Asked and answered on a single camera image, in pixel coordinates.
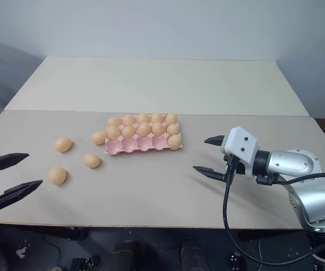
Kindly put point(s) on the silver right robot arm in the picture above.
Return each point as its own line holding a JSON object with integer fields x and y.
{"x": 315, "y": 197}

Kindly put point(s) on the small black block on floor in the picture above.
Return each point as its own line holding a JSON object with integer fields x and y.
{"x": 235, "y": 262}

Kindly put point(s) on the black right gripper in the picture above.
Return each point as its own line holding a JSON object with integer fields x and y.
{"x": 240, "y": 168}

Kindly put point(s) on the beige egg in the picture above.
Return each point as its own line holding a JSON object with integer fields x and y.
{"x": 113, "y": 132}
{"x": 175, "y": 141}
{"x": 158, "y": 128}
{"x": 91, "y": 160}
{"x": 63, "y": 144}
{"x": 157, "y": 117}
{"x": 129, "y": 120}
{"x": 144, "y": 129}
{"x": 114, "y": 122}
{"x": 57, "y": 175}
{"x": 171, "y": 118}
{"x": 128, "y": 131}
{"x": 99, "y": 138}
{"x": 143, "y": 118}
{"x": 173, "y": 129}

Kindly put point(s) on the pink plastic egg tray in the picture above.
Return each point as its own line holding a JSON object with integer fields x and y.
{"x": 130, "y": 145}

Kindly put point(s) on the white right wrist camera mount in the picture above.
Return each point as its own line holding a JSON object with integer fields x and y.
{"x": 241, "y": 141}

